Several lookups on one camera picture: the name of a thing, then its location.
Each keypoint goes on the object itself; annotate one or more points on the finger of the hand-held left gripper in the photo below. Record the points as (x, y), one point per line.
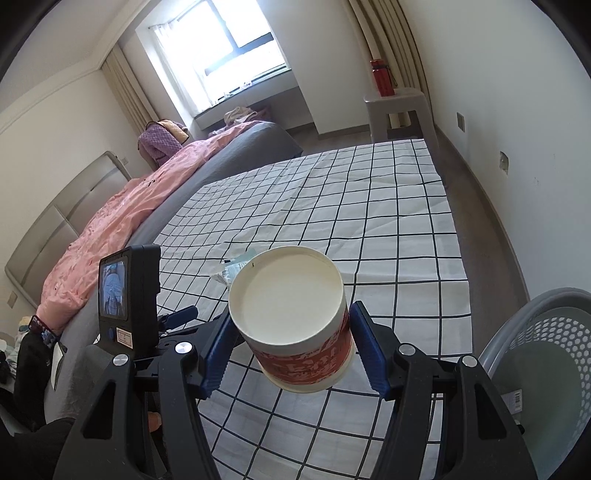
(180, 316)

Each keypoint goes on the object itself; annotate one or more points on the grey plastic stool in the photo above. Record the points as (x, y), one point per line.
(397, 104)

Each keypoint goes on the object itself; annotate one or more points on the red water bottle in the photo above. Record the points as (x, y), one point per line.
(383, 78)

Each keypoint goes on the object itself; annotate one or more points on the black bag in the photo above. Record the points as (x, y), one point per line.
(32, 378)

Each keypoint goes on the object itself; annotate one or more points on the window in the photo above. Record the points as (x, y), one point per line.
(217, 46)

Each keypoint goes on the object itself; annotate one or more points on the red and white paper cup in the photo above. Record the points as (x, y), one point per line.
(286, 295)

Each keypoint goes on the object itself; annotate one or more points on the pink quilt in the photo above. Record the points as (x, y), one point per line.
(129, 207)

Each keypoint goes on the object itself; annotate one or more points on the grey bed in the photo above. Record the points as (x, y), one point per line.
(258, 143)

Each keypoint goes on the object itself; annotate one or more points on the wall outlet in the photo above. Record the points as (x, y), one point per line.
(503, 162)
(12, 299)
(460, 122)

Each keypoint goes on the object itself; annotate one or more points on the beige cloth on windowsill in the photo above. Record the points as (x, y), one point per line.
(242, 114)

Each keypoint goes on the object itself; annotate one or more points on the beige curtain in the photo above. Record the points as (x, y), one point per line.
(392, 37)
(129, 101)

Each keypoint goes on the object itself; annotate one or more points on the purple pillow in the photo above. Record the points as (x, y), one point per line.
(161, 141)

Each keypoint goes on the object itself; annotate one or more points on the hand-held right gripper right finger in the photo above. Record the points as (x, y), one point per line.
(369, 350)

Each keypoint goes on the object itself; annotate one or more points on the person's left forearm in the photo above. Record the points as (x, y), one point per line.
(37, 443)

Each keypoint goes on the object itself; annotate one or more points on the clear plastic wrapper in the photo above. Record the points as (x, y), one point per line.
(231, 270)

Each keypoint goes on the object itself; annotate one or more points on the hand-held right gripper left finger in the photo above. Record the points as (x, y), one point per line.
(217, 355)

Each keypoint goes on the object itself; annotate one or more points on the green and white medicine box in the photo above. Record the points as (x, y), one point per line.
(516, 400)

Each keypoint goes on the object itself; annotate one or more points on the beige padded headboard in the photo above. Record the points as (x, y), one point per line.
(60, 217)

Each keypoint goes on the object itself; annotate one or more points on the colourful printed item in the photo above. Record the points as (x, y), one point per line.
(44, 328)

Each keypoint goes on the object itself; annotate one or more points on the white black checkered sheet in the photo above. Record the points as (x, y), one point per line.
(346, 207)

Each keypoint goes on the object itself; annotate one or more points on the grey perforated plastic basket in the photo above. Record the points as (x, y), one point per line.
(554, 323)

